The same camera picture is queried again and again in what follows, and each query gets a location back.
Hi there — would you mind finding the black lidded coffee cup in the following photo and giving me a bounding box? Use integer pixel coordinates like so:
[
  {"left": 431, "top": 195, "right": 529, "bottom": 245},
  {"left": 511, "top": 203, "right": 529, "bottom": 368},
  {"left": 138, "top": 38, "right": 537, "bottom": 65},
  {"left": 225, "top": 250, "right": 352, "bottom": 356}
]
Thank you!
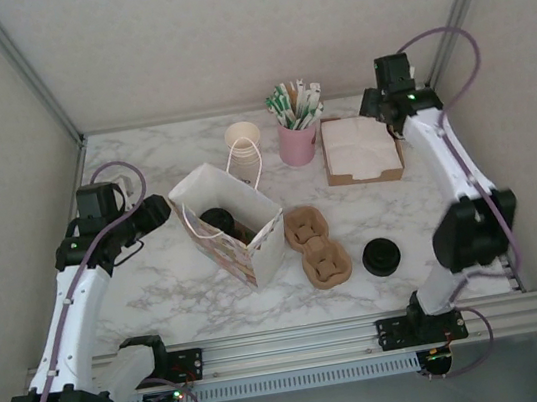
[{"left": 197, "top": 204, "right": 238, "bottom": 239}]

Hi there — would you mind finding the cartoon print paper bag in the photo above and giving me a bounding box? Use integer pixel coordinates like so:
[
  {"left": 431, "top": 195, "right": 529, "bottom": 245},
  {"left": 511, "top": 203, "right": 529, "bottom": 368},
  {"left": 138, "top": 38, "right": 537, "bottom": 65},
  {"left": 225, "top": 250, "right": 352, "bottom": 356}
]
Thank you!
[{"left": 161, "top": 133, "right": 296, "bottom": 301}]

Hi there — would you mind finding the black coffee cup lid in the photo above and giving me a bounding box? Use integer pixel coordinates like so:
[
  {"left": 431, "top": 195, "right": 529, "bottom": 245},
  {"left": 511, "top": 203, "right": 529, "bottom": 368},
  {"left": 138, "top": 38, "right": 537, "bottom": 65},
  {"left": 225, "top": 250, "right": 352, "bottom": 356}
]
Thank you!
[{"left": 359, "top": 235, "right": 405, "bottom": 280}]

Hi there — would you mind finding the white napkin stack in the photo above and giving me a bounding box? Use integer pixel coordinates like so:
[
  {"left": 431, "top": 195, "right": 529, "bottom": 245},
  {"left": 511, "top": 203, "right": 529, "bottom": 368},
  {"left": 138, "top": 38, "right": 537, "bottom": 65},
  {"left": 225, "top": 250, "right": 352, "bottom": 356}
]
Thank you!
[{"left": 320, "top": 110, "right": 405, "bottom": 184}]

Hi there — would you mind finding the brown cardboard napkin tray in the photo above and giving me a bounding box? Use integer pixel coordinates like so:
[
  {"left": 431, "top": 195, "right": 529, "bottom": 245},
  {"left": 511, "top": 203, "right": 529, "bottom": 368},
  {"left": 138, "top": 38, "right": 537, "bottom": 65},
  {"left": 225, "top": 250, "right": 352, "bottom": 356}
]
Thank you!
[{"left": 317, "top": 106, "right": 408, "bottom": 193}]

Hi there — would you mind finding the white wrapped straw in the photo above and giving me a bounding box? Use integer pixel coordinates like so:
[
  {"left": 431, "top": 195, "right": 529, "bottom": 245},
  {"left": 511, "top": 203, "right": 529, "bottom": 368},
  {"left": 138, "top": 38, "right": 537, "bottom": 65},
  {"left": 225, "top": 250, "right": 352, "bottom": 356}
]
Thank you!
[
  {"left": 304, "top": 99, "right": 330, "bottom": 128},
  {"left": 291, "top": 75, "right": 314, "bottom": 130},
  {"left": 299, "top": 80, "right": 329, "bottom": 129}
]

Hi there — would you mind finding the pink straw holder cup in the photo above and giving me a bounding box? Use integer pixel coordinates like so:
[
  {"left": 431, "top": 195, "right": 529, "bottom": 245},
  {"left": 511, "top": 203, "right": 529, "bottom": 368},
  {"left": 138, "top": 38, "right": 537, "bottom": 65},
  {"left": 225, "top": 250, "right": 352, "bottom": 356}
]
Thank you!
[{"left": 275, "top": 116, "right": 322, "bottom": 171}]

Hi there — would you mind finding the beige paper cup stack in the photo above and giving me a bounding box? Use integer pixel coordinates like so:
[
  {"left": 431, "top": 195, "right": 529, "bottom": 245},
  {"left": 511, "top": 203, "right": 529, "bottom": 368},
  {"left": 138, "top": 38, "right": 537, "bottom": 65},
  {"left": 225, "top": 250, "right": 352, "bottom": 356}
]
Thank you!
[{"left": 222, "top": 119, "right": 269, "bottom": 188}]

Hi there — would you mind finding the small circuit board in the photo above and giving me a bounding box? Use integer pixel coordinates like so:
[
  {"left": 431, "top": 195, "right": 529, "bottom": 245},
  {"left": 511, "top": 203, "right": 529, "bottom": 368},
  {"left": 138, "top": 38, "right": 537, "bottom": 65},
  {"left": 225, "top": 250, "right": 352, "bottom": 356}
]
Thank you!
[
  {"left": 423, "top": 344, "right": 457, "bottom": 373},
  {"left": 141, "top": 383, "right": 199, "bottom": 402}
]

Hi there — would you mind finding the thin black cable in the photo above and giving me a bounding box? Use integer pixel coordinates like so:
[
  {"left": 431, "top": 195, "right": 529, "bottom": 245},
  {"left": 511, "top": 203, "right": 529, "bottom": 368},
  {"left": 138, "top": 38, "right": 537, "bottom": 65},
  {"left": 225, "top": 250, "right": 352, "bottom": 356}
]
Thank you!
[{"left": 110, "top": 235, "right": 150, "bottom": 266}]

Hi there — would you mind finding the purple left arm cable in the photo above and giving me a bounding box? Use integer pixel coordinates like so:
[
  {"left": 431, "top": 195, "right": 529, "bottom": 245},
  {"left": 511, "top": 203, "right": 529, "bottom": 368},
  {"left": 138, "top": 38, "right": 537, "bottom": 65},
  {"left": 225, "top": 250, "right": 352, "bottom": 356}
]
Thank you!
[{"left": 0, "top": 153, "right": 201, "bottom": 402}]

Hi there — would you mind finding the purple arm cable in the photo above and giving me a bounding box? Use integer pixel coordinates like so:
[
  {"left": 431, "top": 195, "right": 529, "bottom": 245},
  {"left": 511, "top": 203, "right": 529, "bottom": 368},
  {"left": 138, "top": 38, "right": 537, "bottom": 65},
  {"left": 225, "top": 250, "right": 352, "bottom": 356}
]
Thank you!
[
  {"left": 374, "top": 19, "right": 537, "bottom": 384},
  {"left": 0, "top": 153, "right": 201, "bottom": 402}
]

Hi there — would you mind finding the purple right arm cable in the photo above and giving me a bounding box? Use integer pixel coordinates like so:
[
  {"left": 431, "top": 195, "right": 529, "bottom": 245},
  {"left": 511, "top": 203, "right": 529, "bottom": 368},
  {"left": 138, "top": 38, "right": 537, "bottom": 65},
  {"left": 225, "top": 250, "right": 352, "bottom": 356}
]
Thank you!
[{"left": 374, "top": 19, "right": 537, "bottom": 384}]

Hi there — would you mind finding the aluminium frame post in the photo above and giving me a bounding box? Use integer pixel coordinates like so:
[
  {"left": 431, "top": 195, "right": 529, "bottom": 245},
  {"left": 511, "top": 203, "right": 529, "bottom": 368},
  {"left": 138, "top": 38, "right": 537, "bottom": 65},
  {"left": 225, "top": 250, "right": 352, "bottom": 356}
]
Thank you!
[
  {"left": 0, "top": 0, "right": 88, "bottom": 162},
  {"left": 410, "top": 0, "right": 526, "bottom": 99}
]

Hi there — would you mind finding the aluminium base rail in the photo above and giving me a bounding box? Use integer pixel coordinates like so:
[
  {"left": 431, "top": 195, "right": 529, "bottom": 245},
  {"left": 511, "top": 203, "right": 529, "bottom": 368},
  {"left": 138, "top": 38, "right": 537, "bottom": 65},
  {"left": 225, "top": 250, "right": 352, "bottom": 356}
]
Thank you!
[{"left": 23, "top": 289, "right": 537, "bottom": 402}]

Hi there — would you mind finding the grey slotted cable duct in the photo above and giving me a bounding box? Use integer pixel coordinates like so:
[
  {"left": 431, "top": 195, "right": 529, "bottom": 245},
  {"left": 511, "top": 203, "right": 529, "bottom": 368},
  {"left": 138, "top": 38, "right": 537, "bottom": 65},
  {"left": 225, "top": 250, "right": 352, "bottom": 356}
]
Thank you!
[{"left": 110, "top": 350, "right": 425, "bottom": 402}]

